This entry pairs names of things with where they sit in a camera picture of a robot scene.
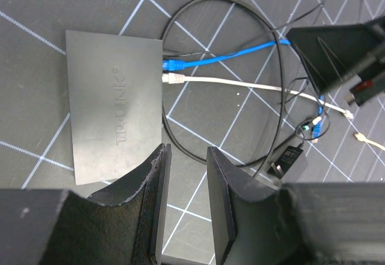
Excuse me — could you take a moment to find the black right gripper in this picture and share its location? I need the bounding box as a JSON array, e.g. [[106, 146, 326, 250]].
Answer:
[[286, 16, 384, 106]]

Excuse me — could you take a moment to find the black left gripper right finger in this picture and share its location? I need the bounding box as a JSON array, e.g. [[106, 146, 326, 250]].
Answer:
[[206, 147, 304, 264]]

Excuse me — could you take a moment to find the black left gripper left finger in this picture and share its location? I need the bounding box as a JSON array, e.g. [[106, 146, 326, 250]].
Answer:
[[40, 144, 171, 264]]

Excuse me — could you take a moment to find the black ethernet cable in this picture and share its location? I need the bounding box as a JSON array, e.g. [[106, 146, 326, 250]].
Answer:
[[161, 0, 319, 171]]

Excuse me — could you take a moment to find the orange ethernet cable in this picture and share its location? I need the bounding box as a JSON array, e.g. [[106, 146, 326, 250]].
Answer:
[[353, 132, 385, 151]]

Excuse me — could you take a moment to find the black network switch box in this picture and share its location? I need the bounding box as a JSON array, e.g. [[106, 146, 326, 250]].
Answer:
[[66, 30, 162, 185]]

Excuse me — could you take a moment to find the black power adapter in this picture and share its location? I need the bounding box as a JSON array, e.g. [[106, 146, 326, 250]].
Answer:
[[267, 144, 308, 183]]

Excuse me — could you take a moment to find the black grid mat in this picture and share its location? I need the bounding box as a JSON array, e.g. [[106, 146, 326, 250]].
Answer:
[[1, 0, 384, 264]]

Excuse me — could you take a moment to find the thin black adapter cord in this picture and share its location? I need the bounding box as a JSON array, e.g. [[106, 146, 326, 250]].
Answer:
[[162, 0, 385, 178]]

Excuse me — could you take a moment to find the grey ethernet cable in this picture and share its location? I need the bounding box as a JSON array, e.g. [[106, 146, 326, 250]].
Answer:
[[161, 72, 355, 120]]

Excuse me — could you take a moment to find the blue ethernet cable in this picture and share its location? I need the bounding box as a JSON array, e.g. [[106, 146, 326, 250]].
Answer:
[[161, 38, 326, 141]]

